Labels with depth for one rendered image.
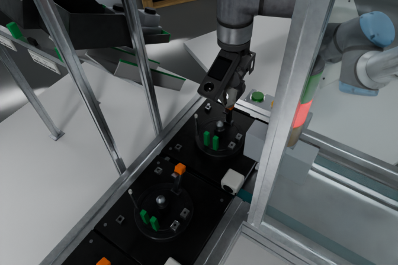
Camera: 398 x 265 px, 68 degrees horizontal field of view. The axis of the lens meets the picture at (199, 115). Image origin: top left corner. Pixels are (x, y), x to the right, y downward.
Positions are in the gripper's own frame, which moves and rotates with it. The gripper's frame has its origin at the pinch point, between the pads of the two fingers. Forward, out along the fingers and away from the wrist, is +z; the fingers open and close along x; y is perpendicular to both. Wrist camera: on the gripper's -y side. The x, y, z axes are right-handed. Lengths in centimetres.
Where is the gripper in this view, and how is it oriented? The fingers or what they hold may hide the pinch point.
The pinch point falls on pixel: (225, 106)
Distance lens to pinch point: 77.8
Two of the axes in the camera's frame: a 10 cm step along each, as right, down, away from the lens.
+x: -8.3, -4.0, 3.8
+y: 5.5, -6.5, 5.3
